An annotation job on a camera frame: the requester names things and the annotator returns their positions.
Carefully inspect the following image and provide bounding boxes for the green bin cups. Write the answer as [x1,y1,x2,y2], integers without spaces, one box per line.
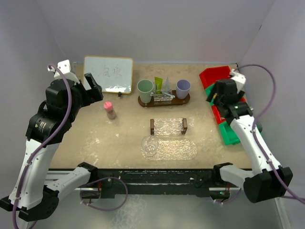
[219,115,255,147]

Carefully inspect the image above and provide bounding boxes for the clear jar brown lid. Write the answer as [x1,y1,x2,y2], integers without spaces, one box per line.
[150,118,188,136]

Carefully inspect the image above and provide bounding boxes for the clear plastic cup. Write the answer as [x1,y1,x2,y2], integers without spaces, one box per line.
[141,135,159,156]

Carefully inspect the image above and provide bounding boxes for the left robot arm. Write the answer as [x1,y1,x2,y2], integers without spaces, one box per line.
[0,73,103,222]

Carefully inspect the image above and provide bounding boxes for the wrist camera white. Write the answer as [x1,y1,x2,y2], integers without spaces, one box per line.
[229,69,246,92]
[47,60,80,83]

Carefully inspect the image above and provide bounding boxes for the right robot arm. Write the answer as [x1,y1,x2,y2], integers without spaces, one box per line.
[206,79,293,203]

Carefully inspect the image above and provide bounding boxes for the green plastic cup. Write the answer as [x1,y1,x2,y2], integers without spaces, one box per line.
[137,79,154,104]

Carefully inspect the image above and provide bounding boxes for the small whiteboard wooden frame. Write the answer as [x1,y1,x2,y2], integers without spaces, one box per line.
[83,56,133,94]

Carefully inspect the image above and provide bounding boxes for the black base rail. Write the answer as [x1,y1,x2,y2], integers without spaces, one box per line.
[75,168,240,198]

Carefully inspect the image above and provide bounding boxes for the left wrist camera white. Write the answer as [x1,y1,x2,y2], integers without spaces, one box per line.
[47,60,80,83]

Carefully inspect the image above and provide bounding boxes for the pink cap bottle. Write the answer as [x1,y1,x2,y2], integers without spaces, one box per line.
[103,101,116,119]

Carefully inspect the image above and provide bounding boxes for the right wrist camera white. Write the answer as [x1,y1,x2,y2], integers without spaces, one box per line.
[229,69,246,92]

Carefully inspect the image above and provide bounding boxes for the white grey toothpaste tube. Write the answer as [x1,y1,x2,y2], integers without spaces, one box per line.
[163,77,172,94]

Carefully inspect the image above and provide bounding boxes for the purple plastic cup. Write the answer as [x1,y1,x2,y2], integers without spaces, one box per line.
[176,79,191,99]

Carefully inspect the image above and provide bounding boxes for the red bin far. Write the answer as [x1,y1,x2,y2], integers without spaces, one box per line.
[199,66,231,89]

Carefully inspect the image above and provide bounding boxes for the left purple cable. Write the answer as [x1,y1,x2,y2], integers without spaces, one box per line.
[11,63,72,229]

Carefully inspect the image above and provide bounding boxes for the textured clear oval mat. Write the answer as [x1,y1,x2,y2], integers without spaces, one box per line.
[141,138,198,161]

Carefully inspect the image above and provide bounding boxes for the grey toothbrush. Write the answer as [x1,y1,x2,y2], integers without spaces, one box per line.
[151,92,175,99]

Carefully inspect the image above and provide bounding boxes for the clear acrylic toothbrush holder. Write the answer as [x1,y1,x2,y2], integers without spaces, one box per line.
[153,97,173,104]

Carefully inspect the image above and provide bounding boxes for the dark wooden oval tray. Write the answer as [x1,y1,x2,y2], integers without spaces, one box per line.
[138,90,190,107]

